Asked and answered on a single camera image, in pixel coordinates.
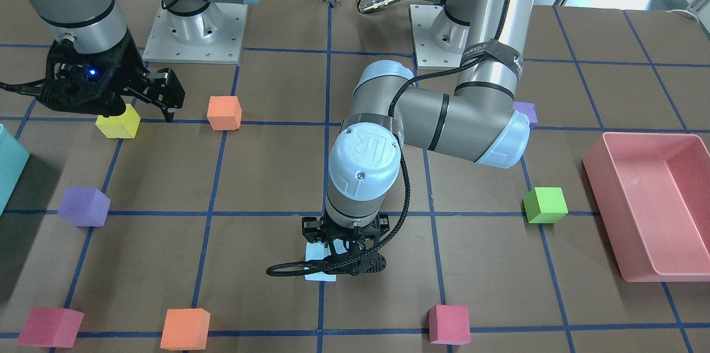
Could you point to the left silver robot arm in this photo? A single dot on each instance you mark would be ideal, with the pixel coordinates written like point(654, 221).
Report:
point(465, 112)

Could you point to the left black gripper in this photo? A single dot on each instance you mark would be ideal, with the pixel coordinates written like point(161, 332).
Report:
point(311, 229)

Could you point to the orange block near base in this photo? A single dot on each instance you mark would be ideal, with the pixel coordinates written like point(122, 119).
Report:
point(224, 113)

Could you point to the light blue block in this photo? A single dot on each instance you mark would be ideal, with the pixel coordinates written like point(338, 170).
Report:
point(318, 251)

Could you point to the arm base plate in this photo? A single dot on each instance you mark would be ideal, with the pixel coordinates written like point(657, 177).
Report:
point(214, 36)
point(432, 36)

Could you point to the yellow block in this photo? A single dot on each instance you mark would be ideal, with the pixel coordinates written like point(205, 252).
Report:
point(124, 126)

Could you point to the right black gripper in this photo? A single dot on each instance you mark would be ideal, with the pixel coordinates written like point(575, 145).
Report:
point(126, 71)

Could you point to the cyan tray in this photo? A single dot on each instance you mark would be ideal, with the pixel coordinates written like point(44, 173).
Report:
point(14, 157)

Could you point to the purple block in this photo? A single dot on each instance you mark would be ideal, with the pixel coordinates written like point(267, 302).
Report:
point(84, 207)
point(528, 109)

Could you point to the orange block far side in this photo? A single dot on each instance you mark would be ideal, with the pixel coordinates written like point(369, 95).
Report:
point(185, 329)

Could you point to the pink tray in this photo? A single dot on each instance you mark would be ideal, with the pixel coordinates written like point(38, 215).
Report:
point(652, 191)

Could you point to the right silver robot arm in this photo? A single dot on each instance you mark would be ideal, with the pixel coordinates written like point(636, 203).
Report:
point(94, 26)

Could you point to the green block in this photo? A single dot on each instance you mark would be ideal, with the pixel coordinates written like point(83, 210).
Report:
point(545, 205)

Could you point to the magenta block far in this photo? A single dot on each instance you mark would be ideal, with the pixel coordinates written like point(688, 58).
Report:
point(50, 327)
point(449, 325)

